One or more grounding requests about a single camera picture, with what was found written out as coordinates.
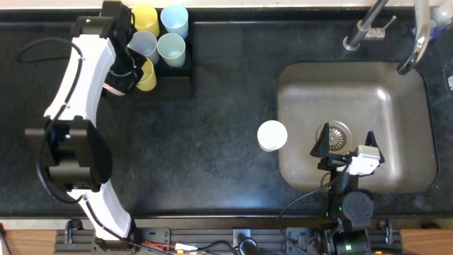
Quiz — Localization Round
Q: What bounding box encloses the yellow cup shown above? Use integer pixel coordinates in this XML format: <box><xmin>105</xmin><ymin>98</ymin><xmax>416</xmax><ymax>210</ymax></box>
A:
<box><xmin>136</xmin><ymin>57</ymin><xmax>158</xmax><ymax>92</ymax></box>
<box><xmin>131</xmin><ymin>4</ymin><xmax>161</xmax><ymax>38</ymax></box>

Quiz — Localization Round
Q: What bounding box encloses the blue cup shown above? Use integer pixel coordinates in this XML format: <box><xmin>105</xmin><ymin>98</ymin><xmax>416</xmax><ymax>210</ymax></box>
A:
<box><xmin>160</xmin><ymin>6</ymin><xmax>190</xmax><ymax>40</ymax></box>

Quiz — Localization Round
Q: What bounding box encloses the black container with white label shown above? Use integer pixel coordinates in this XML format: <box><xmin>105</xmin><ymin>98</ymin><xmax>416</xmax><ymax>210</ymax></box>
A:
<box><xmin>442</xmin><ymin>59</ymin><xmax>453</xmax><ymax>98</ymax></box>

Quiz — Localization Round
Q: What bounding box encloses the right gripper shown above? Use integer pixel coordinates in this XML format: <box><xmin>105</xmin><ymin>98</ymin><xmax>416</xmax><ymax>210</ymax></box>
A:
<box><xmin>309</xmin><ymin>123</ymin><xmax>385</xmax><ymax>173</ymax></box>

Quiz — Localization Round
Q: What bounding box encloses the white cup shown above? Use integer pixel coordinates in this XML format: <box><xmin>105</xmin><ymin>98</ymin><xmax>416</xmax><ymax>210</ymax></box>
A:
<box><xmin>256</xmin><ymin>120</ymin><xmax>288</xmax><ymax>152</ymax></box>

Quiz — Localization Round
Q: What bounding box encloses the green cup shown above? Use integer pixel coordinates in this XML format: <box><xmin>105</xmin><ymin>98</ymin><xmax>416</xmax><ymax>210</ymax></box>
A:
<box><xmin>156</xmin><ymin>33</ymin><xmax>187</xmax><ymax>68</ymax></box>

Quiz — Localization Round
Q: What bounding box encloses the grey cup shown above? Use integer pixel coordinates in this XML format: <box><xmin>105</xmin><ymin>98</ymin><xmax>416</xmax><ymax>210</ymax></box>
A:
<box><xmin>127</xmin><ymin>30</ymin><xmax>160</xmax><ymax>67</ymax></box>

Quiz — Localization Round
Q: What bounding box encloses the steel sink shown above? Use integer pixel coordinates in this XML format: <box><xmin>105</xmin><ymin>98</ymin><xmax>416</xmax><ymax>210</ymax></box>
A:
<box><xmin>277</xmin><ymin>62</ymin><xmax>439</xmax><ymax>194</ymax></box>

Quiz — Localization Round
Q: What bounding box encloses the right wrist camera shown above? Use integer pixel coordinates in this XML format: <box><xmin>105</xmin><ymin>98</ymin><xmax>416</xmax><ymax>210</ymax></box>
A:
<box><xmin>345</xmin><ymin>144</ymin><xmax>382</xmax><ymax>177</ymax></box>

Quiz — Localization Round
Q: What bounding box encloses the steel tap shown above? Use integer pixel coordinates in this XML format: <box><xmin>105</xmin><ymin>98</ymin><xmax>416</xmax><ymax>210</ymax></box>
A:
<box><xmin>342</xmin><ymin>0</ymin><xmax>432</xmax><ymax>76</ymax></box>

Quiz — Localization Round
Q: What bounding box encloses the blue soap bottle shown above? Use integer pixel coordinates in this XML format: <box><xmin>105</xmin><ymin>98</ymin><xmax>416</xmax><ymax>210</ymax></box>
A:
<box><xmin>412</xmin><ymin>1</ymin><xmax>453</xmax><ymax>42</ymax></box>

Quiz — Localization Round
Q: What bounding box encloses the black tray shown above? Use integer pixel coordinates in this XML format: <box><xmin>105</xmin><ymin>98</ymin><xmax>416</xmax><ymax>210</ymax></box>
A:
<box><xmin>101</xmin><ymin>8</ymin><xmax>195</xmax><ymax>101</ymax></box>

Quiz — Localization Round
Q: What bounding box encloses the mounting rail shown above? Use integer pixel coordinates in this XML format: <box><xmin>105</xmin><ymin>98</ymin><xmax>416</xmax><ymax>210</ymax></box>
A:
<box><xmin>55</xmin><ymin>218</ymin><xmax>404</xmax><ymax>255</ymax></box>

